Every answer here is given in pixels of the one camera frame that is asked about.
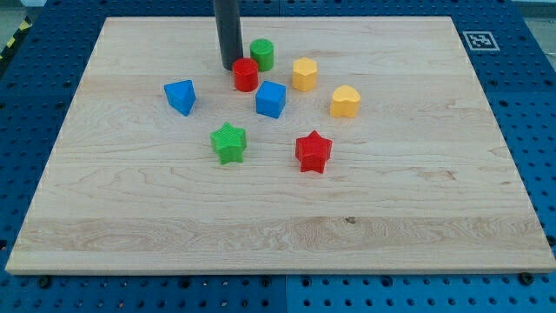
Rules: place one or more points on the blue triangle block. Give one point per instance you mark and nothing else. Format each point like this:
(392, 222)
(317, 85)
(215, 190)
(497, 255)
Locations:
(181, 96)

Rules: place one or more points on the red star block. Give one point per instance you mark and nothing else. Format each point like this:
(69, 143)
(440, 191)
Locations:
(313, 152)

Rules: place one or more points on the green star block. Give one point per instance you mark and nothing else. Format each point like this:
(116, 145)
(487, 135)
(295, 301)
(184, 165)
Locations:
(229, 143)

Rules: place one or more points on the blue cube block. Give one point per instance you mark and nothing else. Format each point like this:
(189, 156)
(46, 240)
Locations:
(270, 99)

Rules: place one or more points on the light wooden board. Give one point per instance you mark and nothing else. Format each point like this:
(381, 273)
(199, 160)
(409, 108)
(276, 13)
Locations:
(420, 181)

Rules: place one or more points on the yellow heart block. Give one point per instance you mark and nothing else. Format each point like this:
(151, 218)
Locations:
(345, 102)

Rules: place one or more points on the yellow hexagon block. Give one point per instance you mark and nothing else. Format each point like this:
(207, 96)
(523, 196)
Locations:
(305, 74)

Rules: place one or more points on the red cylinder block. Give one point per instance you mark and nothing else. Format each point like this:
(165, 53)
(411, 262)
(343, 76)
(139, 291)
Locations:
(245, 72)

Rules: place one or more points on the green cylinder block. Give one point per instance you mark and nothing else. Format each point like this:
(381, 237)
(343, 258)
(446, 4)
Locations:
(262, 51)

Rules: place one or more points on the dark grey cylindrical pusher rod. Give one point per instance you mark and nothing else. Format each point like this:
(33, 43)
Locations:
(228, 25)

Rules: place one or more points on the white fiducial marker tag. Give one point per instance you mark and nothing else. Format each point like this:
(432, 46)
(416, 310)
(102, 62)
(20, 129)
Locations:
(479, 40)

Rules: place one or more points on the black bolt front left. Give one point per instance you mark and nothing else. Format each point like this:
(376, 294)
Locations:
(43, 282)

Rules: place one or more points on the black bolt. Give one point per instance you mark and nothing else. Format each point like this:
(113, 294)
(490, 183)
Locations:
(43, 282)
(526, 278)

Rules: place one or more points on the black bolt front right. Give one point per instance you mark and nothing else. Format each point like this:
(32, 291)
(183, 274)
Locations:
(526, 278)

